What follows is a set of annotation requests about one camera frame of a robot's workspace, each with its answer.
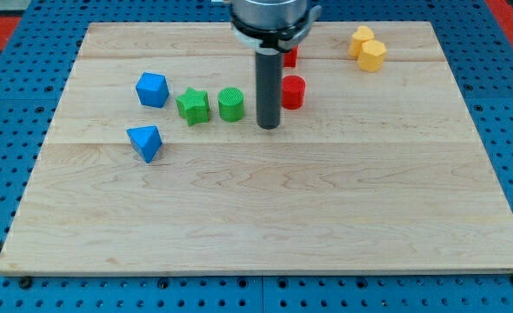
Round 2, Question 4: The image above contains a light wooden board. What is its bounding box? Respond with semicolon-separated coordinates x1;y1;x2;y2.
0;22;513;276

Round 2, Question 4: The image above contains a blue cube block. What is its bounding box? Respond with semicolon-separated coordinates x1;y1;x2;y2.
136;72;170;108

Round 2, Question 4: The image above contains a red block behind rod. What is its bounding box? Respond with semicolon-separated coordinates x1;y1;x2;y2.
283;46;298;68

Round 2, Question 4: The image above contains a green star block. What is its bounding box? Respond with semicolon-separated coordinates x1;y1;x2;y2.
176;87;210;126

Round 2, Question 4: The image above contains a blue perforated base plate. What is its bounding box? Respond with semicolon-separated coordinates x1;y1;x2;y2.
0;0;513;312

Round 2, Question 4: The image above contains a blue triangular prism block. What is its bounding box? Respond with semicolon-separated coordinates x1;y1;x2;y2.
126;125;163;163

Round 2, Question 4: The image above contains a green cylinder block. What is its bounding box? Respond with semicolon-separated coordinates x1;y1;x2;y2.
217;87;244;122

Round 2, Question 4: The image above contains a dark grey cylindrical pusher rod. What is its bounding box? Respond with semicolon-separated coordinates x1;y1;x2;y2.
255;53;283;130

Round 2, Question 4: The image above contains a yellow heart block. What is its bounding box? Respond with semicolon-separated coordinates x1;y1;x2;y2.
348;25;375;58

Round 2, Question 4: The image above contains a red cylinder block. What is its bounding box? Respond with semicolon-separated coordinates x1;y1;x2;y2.
282;75;306;110

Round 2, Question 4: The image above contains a yellow hexagon block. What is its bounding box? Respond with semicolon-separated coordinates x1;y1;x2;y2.
357;40;387;72

